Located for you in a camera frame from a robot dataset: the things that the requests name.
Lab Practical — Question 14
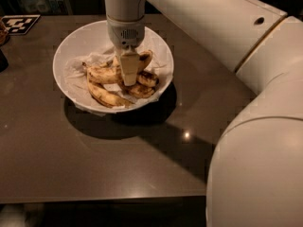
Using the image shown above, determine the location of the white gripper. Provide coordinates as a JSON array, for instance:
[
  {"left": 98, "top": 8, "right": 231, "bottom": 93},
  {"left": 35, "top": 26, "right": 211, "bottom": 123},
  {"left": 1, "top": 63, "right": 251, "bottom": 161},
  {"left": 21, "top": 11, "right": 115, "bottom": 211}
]
[{"left": 107, "top": 16, "right": 145, "bottom": 86}]

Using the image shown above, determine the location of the long top banana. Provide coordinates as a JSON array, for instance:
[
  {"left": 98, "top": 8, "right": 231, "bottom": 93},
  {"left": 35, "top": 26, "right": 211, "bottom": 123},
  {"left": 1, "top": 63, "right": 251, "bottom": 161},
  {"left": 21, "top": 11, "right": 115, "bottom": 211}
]
[{"left": 82, "top": 50, "right": 153, "bottom": 84}]

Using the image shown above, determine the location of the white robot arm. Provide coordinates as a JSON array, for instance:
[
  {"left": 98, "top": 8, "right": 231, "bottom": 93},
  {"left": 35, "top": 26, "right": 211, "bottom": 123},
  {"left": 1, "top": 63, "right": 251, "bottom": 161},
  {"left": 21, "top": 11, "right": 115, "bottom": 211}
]
[{"left": 105, "top": 0, "right": 303, "bottom": 227}]

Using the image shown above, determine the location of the spotted banana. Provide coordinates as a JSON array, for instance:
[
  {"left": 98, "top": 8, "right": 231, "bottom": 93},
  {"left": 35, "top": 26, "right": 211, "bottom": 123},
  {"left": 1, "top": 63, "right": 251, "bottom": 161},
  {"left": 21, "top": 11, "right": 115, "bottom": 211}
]
[
  {"left": 118, "top": 81, "right": 155, "bottom": 98},
  {"left": 137, "top": 71, "right": 159, "bottom": 87}
]

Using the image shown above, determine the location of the lower right spotted banana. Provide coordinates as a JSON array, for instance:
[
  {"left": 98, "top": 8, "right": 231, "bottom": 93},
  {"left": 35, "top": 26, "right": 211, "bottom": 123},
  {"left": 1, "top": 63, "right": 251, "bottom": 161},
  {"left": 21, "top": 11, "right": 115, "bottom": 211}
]
[{"left": 118, "top": 81, "right": 155, "bottom": 98}]

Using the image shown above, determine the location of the lower left banana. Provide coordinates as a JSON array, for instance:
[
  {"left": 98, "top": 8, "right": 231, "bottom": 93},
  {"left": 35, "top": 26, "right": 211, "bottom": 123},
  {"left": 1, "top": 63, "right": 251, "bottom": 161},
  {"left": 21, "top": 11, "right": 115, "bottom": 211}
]
[{"left": 87, "top": 80, "right": 133, "bottom": 108}]

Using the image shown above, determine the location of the white bowl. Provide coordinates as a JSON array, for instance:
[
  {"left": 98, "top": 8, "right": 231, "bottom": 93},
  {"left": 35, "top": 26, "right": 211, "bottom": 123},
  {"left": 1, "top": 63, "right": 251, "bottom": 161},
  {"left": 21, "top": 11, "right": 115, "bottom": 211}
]
[{"left": 52, "top": 19, "right": 175, "bottom": 114}]

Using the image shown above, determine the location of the black white fiducial marker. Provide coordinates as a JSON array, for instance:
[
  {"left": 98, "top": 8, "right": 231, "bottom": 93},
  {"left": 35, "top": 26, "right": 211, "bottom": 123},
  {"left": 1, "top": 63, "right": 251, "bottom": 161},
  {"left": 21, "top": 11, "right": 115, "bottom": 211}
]
[{"left": 2, "top": 14, "right": 40, "bottom": 35}]

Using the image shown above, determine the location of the dark object at left edge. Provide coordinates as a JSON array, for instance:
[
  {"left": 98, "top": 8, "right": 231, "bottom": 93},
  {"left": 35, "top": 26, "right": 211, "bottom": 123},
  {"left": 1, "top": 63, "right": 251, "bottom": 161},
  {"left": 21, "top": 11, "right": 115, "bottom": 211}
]
[{"left": 0, "top": 49, "right": 9, "bottom": 72}]

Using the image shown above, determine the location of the brown object at left edge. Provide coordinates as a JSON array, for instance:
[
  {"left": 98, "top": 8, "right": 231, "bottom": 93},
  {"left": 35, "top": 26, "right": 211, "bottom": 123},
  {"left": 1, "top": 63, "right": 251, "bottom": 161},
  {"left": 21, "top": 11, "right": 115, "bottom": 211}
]
[{"left": 0, "top": 21, "right": 9, "bottom": 45}]

